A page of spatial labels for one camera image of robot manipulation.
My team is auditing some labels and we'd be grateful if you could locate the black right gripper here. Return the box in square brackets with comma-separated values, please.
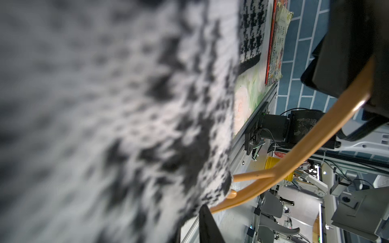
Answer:
[300, 1, 389, 117]

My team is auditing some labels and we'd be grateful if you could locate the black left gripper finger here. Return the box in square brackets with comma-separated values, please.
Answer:
[199, 205, 225, 243]

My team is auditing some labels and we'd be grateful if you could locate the orange plastic hanger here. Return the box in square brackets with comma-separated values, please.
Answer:
[210, 56, 375, 213]

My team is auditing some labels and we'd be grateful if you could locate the smiley face knit scarf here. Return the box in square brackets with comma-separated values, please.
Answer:
[1, 1, 240, 243]

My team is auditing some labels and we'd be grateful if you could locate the houndstooth black white scarf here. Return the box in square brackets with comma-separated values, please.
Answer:
[238, 0, 268, 75]

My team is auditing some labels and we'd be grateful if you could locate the colourful children's picture book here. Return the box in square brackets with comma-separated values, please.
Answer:
[265, 1, 294, 86]

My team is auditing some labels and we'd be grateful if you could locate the floral table mat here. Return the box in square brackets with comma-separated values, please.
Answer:
[234, 1, 274, 136]

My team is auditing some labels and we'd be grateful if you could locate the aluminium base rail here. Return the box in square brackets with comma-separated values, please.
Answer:
[180, 83, 278, 243]

